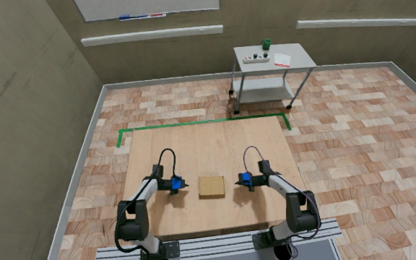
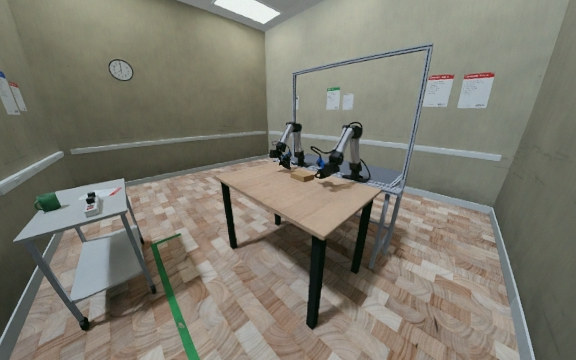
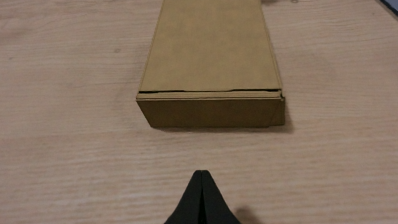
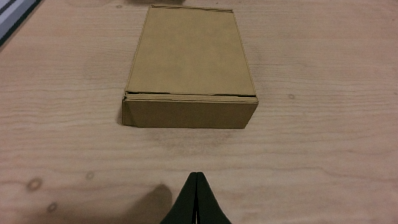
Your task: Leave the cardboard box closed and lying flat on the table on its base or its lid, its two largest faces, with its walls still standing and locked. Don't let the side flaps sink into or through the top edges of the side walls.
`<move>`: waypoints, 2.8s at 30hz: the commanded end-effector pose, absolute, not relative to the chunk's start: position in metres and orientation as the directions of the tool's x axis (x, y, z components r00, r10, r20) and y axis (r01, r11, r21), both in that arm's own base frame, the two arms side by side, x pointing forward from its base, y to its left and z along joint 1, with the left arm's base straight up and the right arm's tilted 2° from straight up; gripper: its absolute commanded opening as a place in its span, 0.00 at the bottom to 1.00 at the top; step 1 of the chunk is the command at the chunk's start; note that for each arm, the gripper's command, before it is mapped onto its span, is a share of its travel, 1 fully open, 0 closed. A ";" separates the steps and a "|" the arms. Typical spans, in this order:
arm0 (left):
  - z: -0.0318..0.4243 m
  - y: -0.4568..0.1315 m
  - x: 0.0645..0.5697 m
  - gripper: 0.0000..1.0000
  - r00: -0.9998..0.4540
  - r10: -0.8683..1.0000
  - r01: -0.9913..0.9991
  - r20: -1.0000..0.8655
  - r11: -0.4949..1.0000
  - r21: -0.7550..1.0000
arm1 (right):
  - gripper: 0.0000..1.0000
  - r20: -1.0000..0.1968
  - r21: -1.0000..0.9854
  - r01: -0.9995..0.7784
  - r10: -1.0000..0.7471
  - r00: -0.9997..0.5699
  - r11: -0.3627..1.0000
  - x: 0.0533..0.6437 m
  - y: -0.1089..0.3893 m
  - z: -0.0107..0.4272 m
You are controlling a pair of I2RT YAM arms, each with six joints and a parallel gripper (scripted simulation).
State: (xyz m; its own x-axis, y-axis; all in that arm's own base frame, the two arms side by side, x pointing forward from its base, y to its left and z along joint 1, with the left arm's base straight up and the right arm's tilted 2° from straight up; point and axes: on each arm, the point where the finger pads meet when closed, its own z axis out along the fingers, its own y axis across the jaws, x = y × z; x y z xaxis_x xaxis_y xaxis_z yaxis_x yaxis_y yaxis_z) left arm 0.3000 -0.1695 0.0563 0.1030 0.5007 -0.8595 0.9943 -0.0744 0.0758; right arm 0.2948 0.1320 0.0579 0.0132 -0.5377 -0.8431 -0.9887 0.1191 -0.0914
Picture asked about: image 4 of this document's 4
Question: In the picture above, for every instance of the brown cardboard box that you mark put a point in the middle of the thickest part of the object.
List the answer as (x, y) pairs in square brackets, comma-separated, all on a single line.
[(189, 70)]

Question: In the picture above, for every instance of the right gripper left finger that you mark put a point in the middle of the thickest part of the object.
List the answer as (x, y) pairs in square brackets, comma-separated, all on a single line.
[(185, 207)]

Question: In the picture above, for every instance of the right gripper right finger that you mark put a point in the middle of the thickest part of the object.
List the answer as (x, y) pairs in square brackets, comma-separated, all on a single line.
[(208, 209)]

